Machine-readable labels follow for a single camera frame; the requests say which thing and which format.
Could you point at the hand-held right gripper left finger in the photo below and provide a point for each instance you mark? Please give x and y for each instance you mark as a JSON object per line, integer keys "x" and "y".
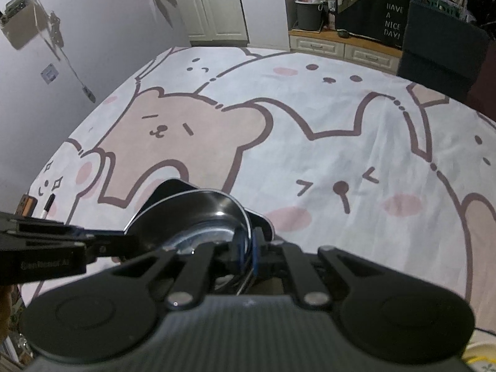
{"x": 193, "y": 275}

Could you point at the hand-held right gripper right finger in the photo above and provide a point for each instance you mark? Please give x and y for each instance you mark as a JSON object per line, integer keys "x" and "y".
{"x": 302, "y": 275}

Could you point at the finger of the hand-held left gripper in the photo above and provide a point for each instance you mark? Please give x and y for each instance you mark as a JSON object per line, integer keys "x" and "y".
{"x": 35, "y": 226}
{"x": 108, "y": 246}

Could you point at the round steel bowl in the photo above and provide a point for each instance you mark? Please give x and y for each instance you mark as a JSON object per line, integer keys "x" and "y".
{"x": 193, "y": 209}

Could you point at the brown rectangular device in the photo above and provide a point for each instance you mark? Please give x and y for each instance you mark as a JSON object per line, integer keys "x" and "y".
{"x": 28, "y": 206}

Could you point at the black marker pen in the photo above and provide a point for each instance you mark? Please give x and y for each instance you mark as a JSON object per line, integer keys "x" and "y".
{"x": 49, "y": 206}

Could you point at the bear-print tablecloth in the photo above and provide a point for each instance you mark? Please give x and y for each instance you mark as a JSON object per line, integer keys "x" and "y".
{"x": 310, "y": 143}

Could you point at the wooden-topped low drawer cabinet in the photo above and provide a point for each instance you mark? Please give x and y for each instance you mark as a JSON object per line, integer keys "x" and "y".
{"x": 341, "y": 48}

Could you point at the white kitchen base cabinet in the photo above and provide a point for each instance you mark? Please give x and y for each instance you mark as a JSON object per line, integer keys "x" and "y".
{"x": 211, "y": 7}

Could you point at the grey trash bin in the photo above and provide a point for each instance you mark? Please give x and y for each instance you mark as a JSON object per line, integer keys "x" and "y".
{"x": 309, "y": 15}

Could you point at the dark blue chair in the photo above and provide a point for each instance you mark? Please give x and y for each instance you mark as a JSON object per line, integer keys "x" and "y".
{"x": 438, "y": 46}

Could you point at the black lettered cabinet cloth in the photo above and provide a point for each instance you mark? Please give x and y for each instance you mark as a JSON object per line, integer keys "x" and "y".
{"x": 372, "y": 11}

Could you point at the white wall socket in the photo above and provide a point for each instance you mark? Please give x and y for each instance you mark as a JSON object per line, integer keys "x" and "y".
{"x": 49, "y": 73}

